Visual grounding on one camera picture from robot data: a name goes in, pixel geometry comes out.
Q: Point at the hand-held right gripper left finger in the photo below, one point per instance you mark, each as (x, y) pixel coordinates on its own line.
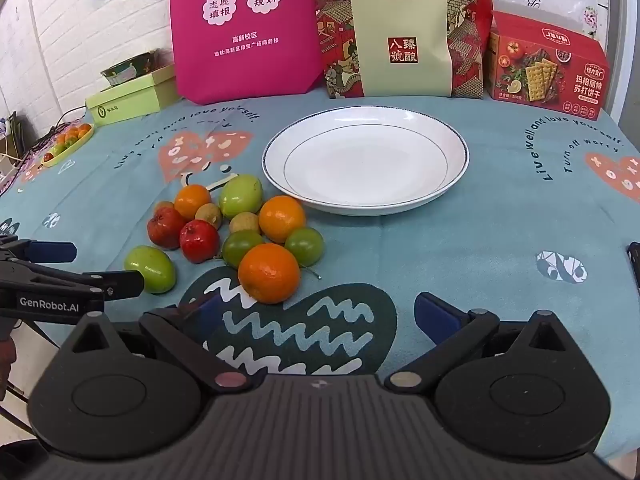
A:
(202, 316)

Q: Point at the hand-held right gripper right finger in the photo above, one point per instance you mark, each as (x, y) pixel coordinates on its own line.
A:
(434, 316)

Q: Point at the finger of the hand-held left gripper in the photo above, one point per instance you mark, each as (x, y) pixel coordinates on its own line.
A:
(125, 282)
(50, 252)

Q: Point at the large green jujube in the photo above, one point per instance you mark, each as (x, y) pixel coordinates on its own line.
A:
(150, 268)
(241, 195)

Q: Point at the small red apple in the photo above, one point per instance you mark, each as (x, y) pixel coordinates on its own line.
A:
(166, 227)
(200, 241)

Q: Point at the small green plum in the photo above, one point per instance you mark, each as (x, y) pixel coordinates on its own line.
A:
(304, 246)
(240, 247)

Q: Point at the orange mandarin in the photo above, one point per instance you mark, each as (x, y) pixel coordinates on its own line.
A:
(269, 273)
(192, 202)
(281, 218)

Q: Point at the white plate with blue rim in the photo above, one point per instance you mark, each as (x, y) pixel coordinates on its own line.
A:
(365, 160)

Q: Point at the teal printed tablecloth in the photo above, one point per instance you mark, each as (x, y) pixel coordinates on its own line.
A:
(475, 260)

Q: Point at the yellow-green tray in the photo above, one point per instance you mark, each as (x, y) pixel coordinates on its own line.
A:
(82, 141)

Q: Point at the light green cardboard box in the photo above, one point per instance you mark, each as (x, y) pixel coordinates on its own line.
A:
(130, 102)

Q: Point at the green patterned bowl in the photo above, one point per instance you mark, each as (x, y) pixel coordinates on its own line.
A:
(127, 72)

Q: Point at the black object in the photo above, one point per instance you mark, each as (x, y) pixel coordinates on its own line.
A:
(635, 265)

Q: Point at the pink tote bag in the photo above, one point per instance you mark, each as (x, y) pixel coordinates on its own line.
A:
(240, 60)

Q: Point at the red and green gift bag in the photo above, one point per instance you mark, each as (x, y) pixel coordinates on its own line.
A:
(400, 60)

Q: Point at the red cracker box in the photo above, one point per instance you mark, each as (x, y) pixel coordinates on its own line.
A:
(575, 60)

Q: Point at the white metal frame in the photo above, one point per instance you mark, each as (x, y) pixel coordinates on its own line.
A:
(620, 35)

